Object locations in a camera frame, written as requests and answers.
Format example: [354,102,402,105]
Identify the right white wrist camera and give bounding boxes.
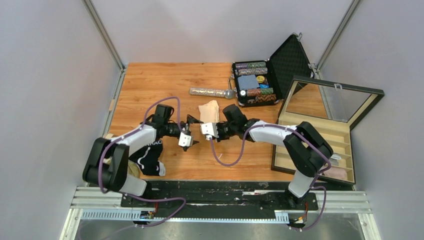
[200,122,219,141]

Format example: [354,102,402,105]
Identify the cream boxer underwear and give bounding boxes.
[198,100,220,123]

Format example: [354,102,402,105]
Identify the pink rolled underwear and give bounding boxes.
[323,167,349,181]

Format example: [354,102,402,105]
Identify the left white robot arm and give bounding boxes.
[82,104,201,207]

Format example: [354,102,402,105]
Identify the black poker chip case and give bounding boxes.
[231,32,315,108]

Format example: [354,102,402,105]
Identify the wooden compartment display box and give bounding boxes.
[276,76,385,186]

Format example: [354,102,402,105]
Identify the rhinestone silver microphone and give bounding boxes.
[188,87,235,99]

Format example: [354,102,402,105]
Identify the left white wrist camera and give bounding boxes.
[178,131,194,147]

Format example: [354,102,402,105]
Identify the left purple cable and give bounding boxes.
[97,96,188,229]

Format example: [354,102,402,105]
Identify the grey rolled underwear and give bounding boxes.
[330,154,342,162]

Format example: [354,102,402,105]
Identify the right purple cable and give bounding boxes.
[209,123,332,232]

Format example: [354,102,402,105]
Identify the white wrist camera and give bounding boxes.
[200,122,219,141]
[178,131,194,147]

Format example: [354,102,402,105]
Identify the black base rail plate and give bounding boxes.
[88,179,320,220]

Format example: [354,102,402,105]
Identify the purple cable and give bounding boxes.
[97,96,188,229]
[209,123,332,232]

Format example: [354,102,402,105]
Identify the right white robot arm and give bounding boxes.
[201,104,334,209]

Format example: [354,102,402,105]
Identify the black Junhao underwear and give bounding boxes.
[129,139,166,177]

